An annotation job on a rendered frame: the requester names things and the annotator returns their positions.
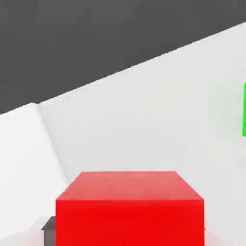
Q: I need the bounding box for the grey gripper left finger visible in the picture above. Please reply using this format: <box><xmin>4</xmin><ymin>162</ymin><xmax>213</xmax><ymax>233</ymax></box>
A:
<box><xmin>25</xmin><ymin>216</ymin><xmax>57</xmax><ymax>246</ymax></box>

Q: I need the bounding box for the small green cube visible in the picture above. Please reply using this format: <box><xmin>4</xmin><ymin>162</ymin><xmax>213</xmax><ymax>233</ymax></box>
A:
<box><xmin>242</xmin><ymin>82</ymin><xmax>246</xmax><ymax>138</ymax></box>

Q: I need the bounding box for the small red cube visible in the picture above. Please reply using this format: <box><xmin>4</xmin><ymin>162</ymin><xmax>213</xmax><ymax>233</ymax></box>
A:
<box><xmin>55</xmin><ymin>171</ymin><xmax>205</xmax><ymax>246</ymax></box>

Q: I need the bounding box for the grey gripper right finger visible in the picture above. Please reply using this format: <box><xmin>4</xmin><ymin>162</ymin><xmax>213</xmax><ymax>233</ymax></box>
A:
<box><xmin>204</xmin><ymin>226</ymin><xmax>221</xmax><ymax>246</ymax></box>

